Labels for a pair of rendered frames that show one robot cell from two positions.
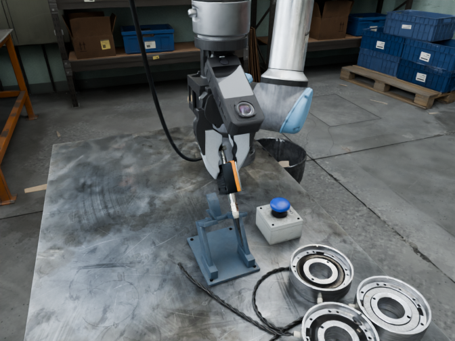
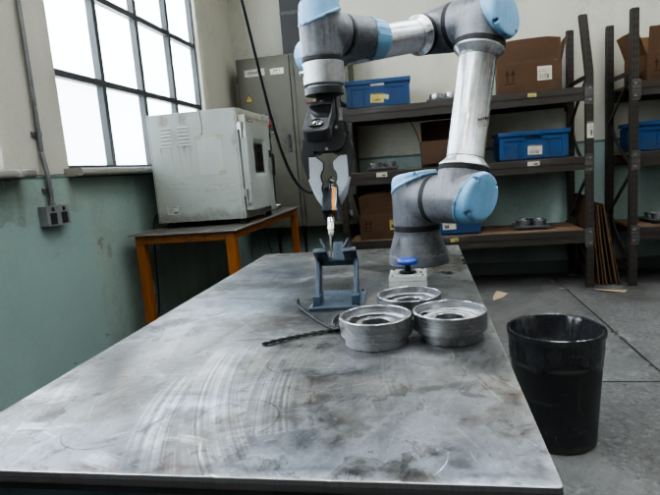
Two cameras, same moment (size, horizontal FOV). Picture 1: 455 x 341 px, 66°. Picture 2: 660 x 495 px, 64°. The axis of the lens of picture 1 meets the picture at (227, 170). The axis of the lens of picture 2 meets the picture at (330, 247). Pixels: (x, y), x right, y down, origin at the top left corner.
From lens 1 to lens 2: 0.65 m
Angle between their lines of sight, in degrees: 36
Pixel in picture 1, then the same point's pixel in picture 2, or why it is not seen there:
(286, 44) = (457, 130)
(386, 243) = not seen: outside the picture
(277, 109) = (446, 192)
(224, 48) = (316, 90)
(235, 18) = (322, 70)
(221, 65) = (317, 104)
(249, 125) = (314, 132)
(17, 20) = (309, 200)
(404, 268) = not seen: outside the picture
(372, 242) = not seen: outside the picture
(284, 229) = (405, 282)
